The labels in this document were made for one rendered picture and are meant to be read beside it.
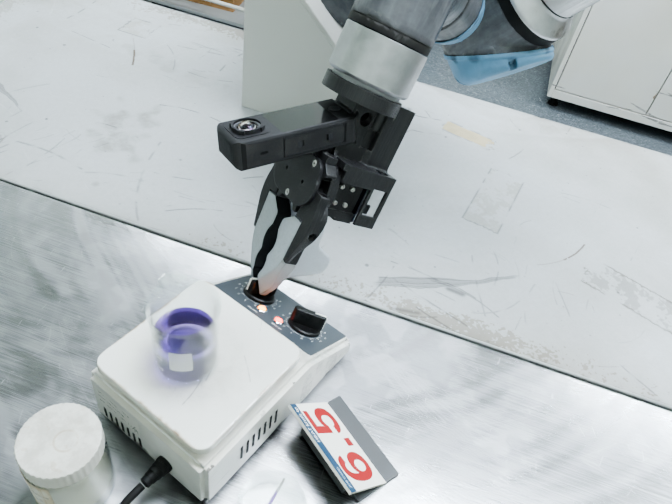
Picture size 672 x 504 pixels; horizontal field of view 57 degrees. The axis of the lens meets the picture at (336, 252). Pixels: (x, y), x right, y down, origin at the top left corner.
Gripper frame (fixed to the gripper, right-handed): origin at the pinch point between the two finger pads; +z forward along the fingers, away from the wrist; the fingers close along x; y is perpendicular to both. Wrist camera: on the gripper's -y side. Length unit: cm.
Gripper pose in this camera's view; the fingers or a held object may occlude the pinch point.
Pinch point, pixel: (257, 277)
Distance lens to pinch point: 58.8
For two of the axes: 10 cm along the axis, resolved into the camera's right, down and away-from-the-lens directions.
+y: 7.7, 1.4, 6.3
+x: -4.9, -5.0, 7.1
